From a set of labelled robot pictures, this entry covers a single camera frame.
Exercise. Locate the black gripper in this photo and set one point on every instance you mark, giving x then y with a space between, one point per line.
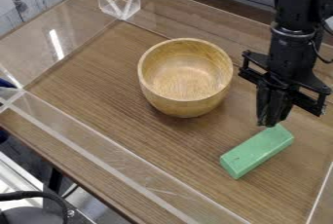
282 74

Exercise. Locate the green rectangular block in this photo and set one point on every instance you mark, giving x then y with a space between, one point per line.
254 151

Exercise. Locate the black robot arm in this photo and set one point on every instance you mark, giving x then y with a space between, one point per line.
305 15

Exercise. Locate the wooden brown bowl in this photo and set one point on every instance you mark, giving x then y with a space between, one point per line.
184 76

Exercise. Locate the black table leg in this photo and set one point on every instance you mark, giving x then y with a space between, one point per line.
55 181

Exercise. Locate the clear acrylic enclosure wall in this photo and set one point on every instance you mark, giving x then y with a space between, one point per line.
150 165

